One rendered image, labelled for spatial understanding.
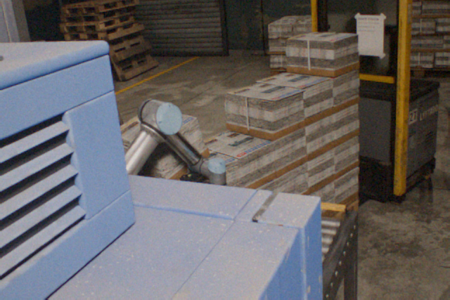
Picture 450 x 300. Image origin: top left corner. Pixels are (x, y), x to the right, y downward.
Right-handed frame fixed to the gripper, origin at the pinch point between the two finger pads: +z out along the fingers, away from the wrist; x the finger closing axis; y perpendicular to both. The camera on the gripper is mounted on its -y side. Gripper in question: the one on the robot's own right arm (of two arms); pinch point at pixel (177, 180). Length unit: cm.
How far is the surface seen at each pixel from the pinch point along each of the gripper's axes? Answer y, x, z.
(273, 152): -22, -61, -5
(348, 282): -38, -12, -82
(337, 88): -17, -127, -7
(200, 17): -147, -518, 579
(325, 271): 2, 15, -96
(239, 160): -10.8, -35.8, -5.7
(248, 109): -1, -67, 12
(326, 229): -5, -7, -80
